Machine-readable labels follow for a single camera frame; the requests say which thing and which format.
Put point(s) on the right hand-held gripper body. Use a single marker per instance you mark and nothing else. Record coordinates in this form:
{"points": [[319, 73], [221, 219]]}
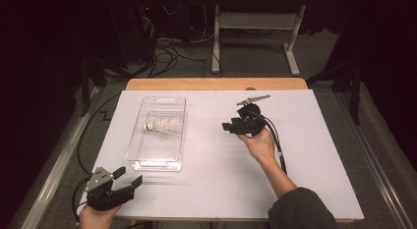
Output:
{"points": [[250, 122]]}

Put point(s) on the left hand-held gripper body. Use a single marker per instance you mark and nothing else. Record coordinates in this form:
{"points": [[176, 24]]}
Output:
{"points": [[103, 198]]}

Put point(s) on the clear plastic container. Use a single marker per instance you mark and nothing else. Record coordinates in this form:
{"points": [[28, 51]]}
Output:
{"points": [[154, 150]]}

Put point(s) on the person's left hand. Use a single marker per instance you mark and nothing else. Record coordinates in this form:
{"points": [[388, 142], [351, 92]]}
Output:
{"points": [[96, 219]]}

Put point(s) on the person's right hand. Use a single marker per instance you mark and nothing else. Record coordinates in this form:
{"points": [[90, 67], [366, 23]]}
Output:
{"points": [[260, 147]]}

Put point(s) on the wooden table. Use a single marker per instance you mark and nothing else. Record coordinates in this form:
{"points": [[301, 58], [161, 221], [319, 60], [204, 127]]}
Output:
{"points": [[196, 84]]}

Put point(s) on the white cover board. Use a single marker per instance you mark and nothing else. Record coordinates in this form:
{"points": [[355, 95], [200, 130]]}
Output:
{"points": [[203, 183]]}

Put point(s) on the black metal stand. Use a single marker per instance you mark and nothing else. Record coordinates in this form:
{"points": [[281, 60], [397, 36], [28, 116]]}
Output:
{"points": [[355, 98], [86, 91]]}

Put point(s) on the black computer tower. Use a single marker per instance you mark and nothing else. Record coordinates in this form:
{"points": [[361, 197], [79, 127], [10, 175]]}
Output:
{"points": [[144, 26]]}

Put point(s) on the aluminium floor rail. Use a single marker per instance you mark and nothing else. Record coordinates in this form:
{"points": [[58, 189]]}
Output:
{"points": [[49, 176], [377, 176]]}

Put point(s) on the white metal desk frame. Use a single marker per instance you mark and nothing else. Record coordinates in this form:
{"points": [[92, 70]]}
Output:
{"points": [[259, 21]]}

